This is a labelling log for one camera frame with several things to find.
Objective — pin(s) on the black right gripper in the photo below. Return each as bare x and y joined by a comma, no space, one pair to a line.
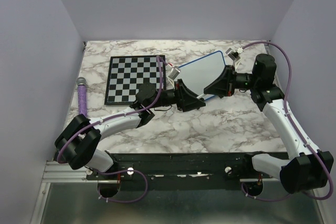
224,85

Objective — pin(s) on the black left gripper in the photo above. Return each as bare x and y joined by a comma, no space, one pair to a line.
185,101

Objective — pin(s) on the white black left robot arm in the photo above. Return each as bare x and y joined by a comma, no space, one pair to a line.
77,144

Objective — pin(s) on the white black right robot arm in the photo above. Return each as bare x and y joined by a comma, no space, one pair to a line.
307,167

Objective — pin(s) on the blue framed whiteboard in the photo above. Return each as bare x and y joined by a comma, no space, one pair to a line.
199,73

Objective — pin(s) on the black white chessboard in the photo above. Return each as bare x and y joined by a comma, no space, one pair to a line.
127,73

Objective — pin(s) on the purple toy microphone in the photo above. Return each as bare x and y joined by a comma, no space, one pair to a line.
82,95

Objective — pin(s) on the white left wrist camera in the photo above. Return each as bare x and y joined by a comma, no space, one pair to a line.
174,72

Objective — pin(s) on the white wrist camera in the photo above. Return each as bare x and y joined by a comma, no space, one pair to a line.
174,72
235,56

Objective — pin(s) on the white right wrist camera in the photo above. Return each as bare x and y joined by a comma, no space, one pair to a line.
235,56

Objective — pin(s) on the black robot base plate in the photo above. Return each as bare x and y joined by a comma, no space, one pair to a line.
183,171

